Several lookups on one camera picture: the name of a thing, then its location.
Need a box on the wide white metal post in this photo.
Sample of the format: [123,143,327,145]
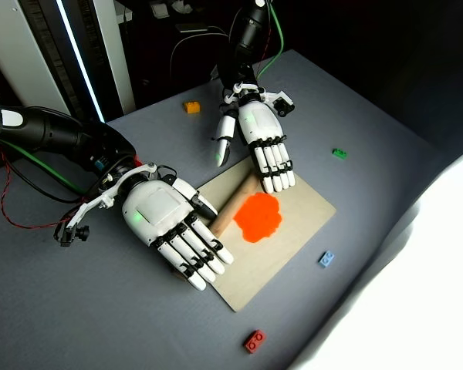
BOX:
[0,0,73,116]

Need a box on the wooden cylinder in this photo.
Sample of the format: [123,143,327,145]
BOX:
[171,173,260,282]

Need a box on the narrow white metal post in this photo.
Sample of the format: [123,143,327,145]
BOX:
[92,0,137,116]

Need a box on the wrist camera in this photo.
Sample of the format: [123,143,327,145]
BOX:
[272,98,296,117]
[59,225,90,247]

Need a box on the orange play dough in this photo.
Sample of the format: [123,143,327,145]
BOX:
[233,191,284,244]

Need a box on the grey arched cable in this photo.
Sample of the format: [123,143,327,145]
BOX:
[168,32,232,84]

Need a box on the black cable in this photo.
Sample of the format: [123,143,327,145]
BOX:
[7,153,86,205]

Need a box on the grey table cloth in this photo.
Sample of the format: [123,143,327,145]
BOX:
[0,49,451,370]

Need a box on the red toy brick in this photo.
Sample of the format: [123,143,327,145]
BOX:
[243,330,267,355]

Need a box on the light wooden board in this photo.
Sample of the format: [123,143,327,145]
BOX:
[195,156,337,313]

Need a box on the red twisted cable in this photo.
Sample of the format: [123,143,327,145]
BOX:
[0,144,86,230]

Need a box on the glowing white light strip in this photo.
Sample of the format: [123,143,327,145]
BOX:
[56,0,107,123]

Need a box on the green cable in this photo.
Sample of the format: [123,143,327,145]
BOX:
[0,138,88,193]
[256,0,286,80]

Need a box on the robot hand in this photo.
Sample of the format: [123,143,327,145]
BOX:
[215,100,296,194]
[121,177,235,292]

